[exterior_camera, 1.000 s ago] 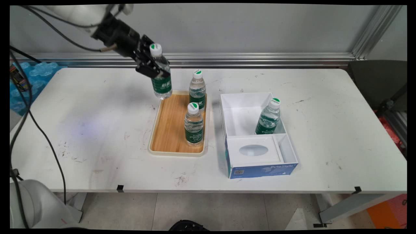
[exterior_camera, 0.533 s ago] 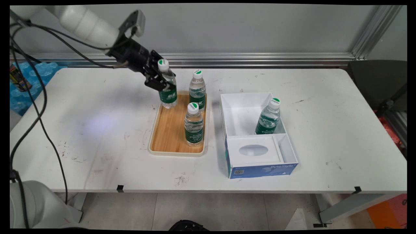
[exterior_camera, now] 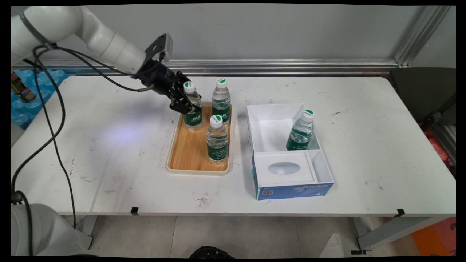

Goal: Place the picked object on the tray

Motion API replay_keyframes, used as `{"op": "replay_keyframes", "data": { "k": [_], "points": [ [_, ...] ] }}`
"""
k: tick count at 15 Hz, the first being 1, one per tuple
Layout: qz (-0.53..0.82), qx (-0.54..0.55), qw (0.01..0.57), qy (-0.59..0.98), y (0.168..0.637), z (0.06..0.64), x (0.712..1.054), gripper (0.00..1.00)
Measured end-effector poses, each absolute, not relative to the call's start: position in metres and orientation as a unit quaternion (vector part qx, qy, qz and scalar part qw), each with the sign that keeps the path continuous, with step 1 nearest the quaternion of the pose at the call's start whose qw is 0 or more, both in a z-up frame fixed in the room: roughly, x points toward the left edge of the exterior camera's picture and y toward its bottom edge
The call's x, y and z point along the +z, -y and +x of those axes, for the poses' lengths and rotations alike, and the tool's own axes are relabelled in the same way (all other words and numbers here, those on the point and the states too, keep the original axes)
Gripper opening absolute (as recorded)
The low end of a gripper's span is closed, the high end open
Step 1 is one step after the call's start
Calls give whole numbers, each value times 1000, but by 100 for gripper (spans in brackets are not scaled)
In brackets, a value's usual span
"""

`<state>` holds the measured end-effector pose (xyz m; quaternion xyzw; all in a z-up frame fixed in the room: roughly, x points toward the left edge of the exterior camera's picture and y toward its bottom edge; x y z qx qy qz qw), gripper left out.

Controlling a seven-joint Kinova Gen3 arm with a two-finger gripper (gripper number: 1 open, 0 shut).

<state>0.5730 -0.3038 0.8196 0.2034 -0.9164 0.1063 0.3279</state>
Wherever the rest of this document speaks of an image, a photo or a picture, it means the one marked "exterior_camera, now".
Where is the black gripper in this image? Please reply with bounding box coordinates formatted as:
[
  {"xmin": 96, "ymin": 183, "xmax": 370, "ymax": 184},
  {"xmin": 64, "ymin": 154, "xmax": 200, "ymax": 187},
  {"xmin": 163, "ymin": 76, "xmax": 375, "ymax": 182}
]
[{"xmin": 135, "ymin": 60, "xmax": 202, "ymax": 116}]

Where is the clear water bottle green label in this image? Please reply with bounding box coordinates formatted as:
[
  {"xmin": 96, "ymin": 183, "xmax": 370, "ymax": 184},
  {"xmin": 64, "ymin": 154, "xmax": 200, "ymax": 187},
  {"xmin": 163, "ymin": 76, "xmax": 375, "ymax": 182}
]
[
  {"xmin": 212, "ymin": 77, "xmax": 231, "ymax": 126},
  {"xmin": 183, "ymin": 81, "xmax": 203, "ymax": 131},
  {"xmin": 285, "ymin": 109, "xmax": 315, "ymax": 151},
  {"xmin": 206, "ymin": 115, "xmax": 228, "ymax": 164}
]

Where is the wooden tray with cream rim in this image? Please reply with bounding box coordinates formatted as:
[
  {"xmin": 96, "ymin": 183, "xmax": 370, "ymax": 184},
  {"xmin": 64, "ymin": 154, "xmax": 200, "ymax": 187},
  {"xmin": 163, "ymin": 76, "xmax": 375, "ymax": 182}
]
[{"xmin": 166, "ymin": 101, "xmax": 234, "ymax": 176}]

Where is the white and blue cardboard box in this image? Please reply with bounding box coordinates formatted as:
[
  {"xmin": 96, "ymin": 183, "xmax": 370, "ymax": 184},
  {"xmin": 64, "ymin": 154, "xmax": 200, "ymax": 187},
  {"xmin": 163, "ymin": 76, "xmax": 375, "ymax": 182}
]
[{"xmin": 246, "ymin": 103, "xmax": 335, "ymax": 201}]

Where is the blue wrapped water bottle pack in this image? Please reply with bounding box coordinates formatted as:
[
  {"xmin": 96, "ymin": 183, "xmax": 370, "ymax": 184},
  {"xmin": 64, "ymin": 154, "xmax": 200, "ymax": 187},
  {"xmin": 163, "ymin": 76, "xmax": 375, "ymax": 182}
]
[{"xmin": 11, "ymin": 69, "xmax": 75, "ymax": 130}]

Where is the dark printed drink can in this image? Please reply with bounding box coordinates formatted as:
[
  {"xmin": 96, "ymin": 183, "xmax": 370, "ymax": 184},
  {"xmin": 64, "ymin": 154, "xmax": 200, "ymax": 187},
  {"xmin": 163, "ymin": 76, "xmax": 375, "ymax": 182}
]
[{"xmin": 11, "ymin": 71, "xmax": 36, "ymax": 103}]

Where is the black mobile equipment base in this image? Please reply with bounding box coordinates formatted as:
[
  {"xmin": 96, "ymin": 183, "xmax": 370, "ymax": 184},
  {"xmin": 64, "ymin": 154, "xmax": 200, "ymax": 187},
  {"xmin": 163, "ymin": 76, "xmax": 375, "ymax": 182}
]
[{"xmin": 189, "ymin": 246, "xmax": 234, "ymax": 259}]

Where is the grey metal table leg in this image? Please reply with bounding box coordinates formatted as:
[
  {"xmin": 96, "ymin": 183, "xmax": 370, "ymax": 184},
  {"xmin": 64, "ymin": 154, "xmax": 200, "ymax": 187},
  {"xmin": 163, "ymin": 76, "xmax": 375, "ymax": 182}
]
[{"xmin": 351, "ymin": 215, "xmax": 444, "ymax": 255}]

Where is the red mesh item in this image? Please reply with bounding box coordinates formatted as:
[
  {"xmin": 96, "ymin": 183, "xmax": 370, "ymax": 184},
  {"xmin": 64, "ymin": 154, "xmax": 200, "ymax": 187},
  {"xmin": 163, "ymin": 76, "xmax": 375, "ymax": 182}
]
[{"xmin": 419, "ymin": 124, "xmax": 455, "ymax": 170}]

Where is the orange box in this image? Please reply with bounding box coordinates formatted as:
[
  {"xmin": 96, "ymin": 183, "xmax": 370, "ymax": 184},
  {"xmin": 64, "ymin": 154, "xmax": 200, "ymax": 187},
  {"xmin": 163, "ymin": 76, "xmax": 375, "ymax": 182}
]
[{"xmin": 411, "ymin": 218, "xmax": 456, "ymax": 256}]

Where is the wrist camera with black bracket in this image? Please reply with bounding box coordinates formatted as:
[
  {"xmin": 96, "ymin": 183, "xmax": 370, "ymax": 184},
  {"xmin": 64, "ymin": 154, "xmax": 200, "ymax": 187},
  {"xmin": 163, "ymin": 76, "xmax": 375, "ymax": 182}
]
[{"xmin": 145, "ymin": 33, "xmax": 174, "ymax": 63}]

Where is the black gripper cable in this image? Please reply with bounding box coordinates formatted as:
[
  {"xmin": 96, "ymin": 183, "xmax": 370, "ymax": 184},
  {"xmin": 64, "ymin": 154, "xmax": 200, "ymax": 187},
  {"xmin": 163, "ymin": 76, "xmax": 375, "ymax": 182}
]
[{"xmin": 22, "ymin": 47, "xmax": 155, "ymax": 230}]

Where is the horizontal aluminium frame rail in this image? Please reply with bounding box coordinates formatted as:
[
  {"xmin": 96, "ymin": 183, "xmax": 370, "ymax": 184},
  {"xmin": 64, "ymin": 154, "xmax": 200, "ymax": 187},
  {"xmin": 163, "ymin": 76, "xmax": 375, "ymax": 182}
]
[{"xmin": 11, "ymin": 58, "xmax": 399, "ymax": 77}]

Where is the black camera cable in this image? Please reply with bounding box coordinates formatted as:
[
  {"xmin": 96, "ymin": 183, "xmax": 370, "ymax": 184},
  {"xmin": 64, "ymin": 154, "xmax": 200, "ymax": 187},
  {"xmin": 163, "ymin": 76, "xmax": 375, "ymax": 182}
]
[{"xmin": 11, "ymin": 44, "xmax": 162, "ymax": 256}]

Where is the black cable strap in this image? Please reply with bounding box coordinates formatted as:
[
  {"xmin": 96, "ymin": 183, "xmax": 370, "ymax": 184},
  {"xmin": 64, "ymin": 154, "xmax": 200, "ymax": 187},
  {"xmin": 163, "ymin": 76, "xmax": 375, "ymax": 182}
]
[{"xmin": 19, "ymin": 10, "xmax": 58, "ymax": 50}]

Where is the slanted aluminium frame post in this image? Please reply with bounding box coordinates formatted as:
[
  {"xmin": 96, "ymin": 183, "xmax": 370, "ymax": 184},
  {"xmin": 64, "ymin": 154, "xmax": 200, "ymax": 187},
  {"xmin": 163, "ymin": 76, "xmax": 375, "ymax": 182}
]
[{"xmin": 393, "ymin": 5, "xmax": 452, "ymax": 68}]

